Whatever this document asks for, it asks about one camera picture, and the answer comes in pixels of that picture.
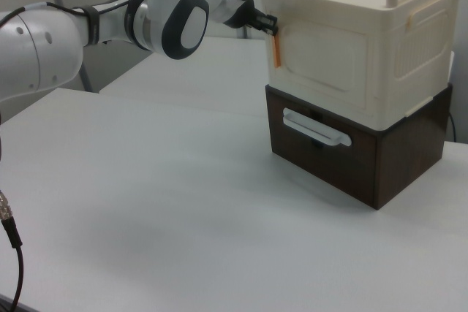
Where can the dark brown wooden drawer box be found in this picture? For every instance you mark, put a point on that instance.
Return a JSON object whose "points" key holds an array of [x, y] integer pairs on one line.
{"points": [[402, 158]]}

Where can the cream plastic cabinet body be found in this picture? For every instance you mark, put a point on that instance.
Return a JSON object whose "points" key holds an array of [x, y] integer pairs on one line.
{"points": [[409, 34]]}

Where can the cream cabinet door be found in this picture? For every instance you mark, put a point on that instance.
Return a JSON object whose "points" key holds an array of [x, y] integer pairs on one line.
{"points": [[321, 60]]}

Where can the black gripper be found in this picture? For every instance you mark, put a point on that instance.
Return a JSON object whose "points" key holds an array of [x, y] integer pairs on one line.
{"points": [[245, 16]]}

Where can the upright grey partition post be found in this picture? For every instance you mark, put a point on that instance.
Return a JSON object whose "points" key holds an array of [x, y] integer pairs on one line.
{"points": [[245, 33]]}

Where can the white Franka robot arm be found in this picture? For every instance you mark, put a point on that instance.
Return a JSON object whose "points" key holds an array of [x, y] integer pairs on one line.
{"points": [[109, 23]]}

